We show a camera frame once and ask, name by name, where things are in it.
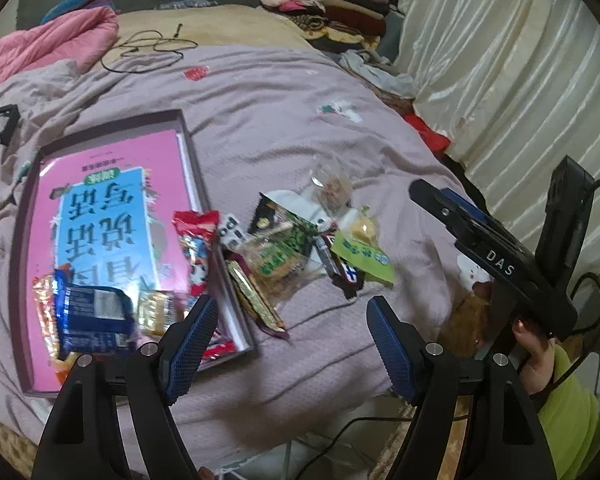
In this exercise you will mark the mauve printed blanket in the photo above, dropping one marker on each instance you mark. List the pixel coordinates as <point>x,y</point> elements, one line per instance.
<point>280,110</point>

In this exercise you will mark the stack of folded clothes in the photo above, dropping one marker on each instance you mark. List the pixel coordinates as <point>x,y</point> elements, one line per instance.
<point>330,5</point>

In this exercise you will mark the pink book box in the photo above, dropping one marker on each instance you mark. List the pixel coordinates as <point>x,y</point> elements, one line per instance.
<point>197,175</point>

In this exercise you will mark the blue cloth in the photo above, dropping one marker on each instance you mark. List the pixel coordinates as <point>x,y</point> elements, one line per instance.
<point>80,5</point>

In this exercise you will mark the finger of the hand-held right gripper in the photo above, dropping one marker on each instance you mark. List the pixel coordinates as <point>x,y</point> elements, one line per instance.
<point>472,212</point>
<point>440,210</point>

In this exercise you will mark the clear biscuit packet green print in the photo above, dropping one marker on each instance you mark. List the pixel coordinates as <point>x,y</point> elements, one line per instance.
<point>275,270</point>

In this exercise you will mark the red striped lollipop packet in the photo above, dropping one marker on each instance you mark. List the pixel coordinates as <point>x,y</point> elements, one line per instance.
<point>197,255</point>

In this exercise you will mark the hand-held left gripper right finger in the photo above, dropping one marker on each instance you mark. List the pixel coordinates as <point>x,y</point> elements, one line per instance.
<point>392,350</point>

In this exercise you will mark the pink and blue book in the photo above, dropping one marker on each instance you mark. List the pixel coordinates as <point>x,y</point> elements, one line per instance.
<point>105,200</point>

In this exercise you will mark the blue cookie packet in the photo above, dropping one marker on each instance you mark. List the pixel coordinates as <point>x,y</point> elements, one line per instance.
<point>95,315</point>

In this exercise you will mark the person's right hand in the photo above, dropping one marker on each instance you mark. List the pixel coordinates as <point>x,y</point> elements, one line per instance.
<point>532,355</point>

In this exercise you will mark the cream satin curtain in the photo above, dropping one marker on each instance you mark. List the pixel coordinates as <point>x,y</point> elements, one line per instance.
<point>510,60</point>

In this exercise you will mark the beige blanket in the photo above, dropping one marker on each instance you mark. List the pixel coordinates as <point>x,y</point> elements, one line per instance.
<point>230,25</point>

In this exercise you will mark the orange snack packet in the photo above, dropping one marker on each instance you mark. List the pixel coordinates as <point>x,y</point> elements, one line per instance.
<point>45,310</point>

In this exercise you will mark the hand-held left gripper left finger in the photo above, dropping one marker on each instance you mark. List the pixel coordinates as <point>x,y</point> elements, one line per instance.
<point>190,350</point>

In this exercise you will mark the black green pea packet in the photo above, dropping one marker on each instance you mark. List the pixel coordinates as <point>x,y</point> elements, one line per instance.
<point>285,225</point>

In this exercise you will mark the pink quilt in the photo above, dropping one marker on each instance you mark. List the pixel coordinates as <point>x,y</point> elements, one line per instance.
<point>45,45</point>

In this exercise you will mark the purple and gold packet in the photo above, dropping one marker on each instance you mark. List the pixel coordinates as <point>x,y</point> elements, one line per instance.
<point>255,300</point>

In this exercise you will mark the green label cake packet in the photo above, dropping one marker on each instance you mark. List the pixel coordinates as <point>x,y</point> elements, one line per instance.
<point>365,260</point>

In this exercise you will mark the dark chocolate bar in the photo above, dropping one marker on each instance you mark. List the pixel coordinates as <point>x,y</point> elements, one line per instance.
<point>337,265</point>

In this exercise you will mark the clear candy packet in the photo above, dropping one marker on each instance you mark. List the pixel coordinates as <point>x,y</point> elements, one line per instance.
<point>332,187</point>

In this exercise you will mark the small beige gold packet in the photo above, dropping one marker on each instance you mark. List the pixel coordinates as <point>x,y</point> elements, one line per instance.
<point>157,312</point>

